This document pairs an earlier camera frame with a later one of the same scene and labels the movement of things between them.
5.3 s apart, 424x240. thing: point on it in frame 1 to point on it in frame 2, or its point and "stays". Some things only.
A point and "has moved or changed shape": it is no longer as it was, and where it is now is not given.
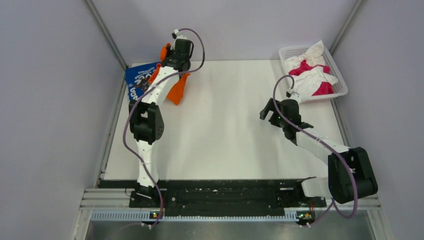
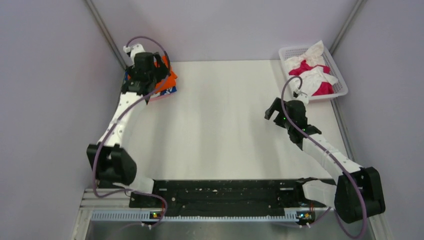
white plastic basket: [340, 87] stays
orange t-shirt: [176, 94] has moved or changed shape
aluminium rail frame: [112, 205] stays
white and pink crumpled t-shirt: [311, 75] stays
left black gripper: [169, 52] to [163, 69]
